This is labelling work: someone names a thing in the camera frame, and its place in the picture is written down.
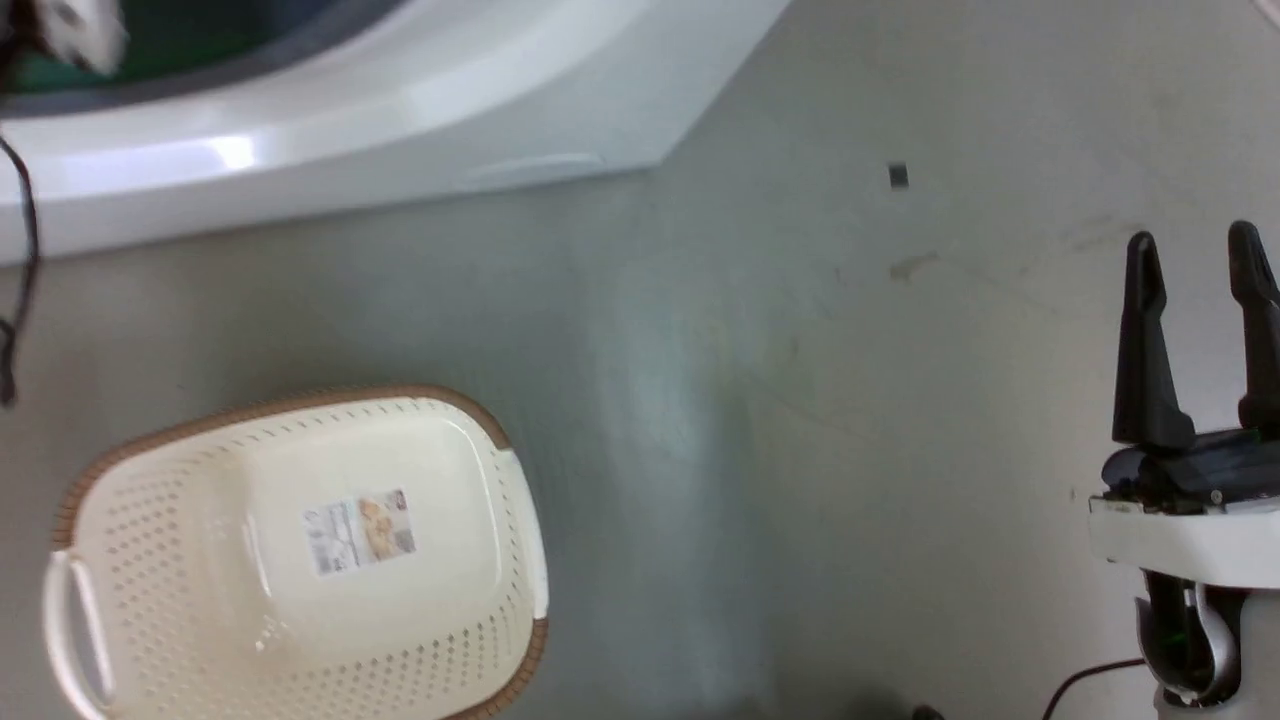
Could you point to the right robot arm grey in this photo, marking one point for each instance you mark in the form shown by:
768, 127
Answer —
1200, 640

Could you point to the small dark floor marker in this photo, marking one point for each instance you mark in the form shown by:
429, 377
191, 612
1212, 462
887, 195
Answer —
897, 176

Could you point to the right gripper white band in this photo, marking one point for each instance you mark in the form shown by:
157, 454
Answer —
1200, 520

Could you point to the paper label sticker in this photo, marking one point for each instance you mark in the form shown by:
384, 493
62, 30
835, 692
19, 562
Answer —
358, 532

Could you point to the white washing machine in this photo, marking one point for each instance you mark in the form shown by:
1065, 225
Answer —
420, 90

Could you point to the white plush toy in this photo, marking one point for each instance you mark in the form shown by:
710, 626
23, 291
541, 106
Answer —
82, 30

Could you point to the cream perforated laundry basket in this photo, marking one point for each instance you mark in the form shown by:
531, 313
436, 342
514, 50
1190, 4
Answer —
200, 560

